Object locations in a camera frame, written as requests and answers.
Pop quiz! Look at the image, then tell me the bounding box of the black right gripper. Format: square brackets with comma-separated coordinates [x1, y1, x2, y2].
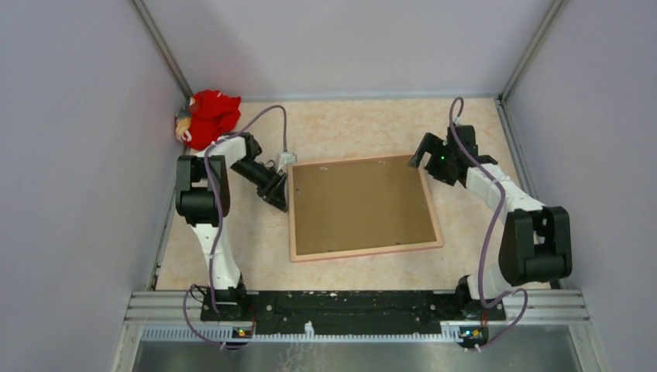
[407, 133, 455, 187]

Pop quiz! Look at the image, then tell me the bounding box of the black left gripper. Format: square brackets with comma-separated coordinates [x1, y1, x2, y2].
[229, 158, 287, 212]

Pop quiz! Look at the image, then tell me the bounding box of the brown frame backing board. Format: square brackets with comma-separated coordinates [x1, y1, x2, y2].
[291, 155, 440, 257]

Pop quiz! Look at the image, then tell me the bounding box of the pink wooden picture frame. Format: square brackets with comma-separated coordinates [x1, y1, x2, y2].
[286, 152, 445, 264]

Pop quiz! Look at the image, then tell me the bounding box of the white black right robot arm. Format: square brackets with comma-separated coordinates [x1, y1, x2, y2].
[408, 124, 573, 319]

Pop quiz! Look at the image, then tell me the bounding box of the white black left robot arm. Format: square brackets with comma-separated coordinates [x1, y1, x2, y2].
[175, 133, 288, 321]

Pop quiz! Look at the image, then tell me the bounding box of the red crumpled cloth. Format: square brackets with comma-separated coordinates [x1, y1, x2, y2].
[174, 90, 242, 151]

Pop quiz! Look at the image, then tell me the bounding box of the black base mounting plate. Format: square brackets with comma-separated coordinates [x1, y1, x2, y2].
[201, 291, 506, 336]

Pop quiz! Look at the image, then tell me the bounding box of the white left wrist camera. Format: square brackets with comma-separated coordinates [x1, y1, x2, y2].
[276, 152, 297, 172]

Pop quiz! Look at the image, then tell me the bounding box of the aluminium front rail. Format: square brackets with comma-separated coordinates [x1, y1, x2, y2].
[113, 288, 609, 371]

